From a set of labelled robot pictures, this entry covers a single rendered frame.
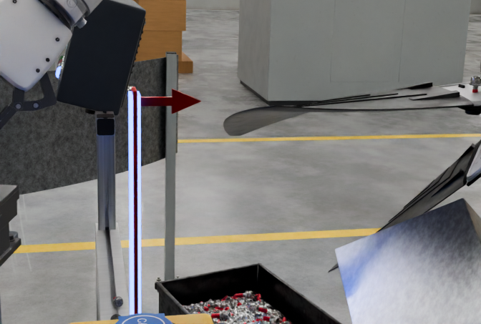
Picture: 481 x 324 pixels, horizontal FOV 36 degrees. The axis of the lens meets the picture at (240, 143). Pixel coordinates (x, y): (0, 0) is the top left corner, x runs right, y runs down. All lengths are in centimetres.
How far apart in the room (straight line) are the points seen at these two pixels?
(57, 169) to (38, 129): 16
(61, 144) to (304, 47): 464
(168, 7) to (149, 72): 602
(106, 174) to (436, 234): 65
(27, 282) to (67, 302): 26
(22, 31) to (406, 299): 54
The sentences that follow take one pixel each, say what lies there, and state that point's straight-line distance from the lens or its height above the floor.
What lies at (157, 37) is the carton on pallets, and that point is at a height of 42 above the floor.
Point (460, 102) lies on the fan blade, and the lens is 73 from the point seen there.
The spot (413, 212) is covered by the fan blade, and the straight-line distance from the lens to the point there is 91.
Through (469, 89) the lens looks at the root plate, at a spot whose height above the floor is 119.
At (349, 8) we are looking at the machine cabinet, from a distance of 702.
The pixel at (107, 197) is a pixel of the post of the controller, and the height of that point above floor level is 91.
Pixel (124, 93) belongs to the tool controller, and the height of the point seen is 108.
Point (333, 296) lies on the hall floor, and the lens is 306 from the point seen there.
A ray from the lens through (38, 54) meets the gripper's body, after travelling 94.
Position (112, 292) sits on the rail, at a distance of 108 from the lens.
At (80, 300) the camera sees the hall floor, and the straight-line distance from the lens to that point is 300.
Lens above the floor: 131
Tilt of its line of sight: 14 degrees down
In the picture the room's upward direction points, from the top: 2 degrees clockwise
